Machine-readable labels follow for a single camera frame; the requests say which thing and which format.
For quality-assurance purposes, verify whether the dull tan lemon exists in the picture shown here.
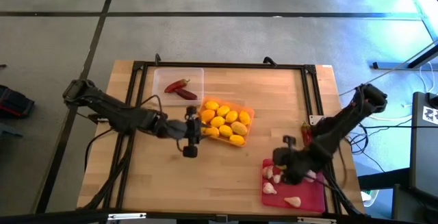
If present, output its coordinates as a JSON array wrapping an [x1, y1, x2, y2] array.
[[230, 121, 248, 136]]

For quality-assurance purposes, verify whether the white green container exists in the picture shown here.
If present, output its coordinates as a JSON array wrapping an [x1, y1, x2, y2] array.
[[360, 188, 380, 208]]

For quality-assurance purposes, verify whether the grey floor cable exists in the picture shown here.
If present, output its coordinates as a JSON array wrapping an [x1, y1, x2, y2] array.
[[338, 38, 438, 97]]

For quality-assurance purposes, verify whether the dark red chili pepper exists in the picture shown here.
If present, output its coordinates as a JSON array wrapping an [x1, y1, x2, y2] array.
[[174, 88, 198, 101]]

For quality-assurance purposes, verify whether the dark operator desk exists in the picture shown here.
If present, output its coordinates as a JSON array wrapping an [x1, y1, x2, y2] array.
[[409, 91, 438, 201]]

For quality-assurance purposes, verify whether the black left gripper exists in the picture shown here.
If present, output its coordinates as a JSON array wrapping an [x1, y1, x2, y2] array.
[[154, 105, 203, 159]]

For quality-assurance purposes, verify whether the clear plastic bin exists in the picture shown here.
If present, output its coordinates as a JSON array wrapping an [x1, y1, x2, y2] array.
[[151, 67, 205, 107]]

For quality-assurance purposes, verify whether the black white fiducial marker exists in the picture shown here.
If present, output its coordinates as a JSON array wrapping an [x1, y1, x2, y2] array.
[[422, 105, 438, 126]]

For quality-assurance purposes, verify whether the orange plastic bin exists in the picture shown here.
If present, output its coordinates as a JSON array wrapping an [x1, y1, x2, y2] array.
[[197, 96, 256, 149]]

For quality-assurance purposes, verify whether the black aluminium table frame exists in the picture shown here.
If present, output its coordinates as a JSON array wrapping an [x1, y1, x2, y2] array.
[[80, 59, 367, 218]]

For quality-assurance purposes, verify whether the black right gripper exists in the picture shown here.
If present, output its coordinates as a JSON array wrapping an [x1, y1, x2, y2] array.
[[272, 134, 326, 186]]

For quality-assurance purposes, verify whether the pink-red plastic bin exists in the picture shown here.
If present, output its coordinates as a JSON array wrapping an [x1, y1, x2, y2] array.
[[260, 158, 326, 214]]

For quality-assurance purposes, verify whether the silver metal bracket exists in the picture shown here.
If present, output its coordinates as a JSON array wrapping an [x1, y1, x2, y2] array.
[[107, 212, 147, 221], [296, 216, 338, 224]]

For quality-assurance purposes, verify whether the red pepper green stem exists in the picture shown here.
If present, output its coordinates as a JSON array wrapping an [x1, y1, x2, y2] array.
[[164, 78, 191, 94]]

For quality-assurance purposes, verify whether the orange-yellow lemon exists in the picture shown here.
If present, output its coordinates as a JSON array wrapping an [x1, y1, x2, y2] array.
[[203, 126, 220, 138], [200, 109, 216, 123]]

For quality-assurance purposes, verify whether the red and black bag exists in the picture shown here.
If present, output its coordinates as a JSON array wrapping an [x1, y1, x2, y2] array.
[[0, 84, 36, 119]]

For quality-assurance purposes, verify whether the pointed white garlic bulb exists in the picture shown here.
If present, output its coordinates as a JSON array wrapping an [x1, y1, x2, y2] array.
[[283, 196, 302, 208]]

